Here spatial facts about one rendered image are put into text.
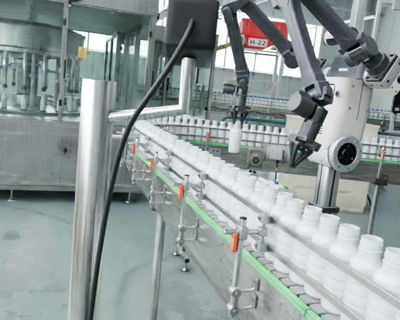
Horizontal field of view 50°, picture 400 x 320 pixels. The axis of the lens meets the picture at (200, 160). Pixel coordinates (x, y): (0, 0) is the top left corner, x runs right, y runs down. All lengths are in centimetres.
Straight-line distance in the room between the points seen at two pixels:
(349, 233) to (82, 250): 52
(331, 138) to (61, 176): 356
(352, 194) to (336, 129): 425
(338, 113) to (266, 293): 102
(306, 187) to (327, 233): 500
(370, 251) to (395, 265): 6
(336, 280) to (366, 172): 278
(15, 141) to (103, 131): 444
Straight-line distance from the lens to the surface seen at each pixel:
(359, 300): 82
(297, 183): 584
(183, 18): 40
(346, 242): 84
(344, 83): 186
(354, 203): 613
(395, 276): 76
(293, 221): 97
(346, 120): 188
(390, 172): 368
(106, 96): 45
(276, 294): 98
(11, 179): 496
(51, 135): 486
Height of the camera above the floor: 138
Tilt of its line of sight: 9 degrees down
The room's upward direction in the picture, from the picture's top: 6 degrees clockwise
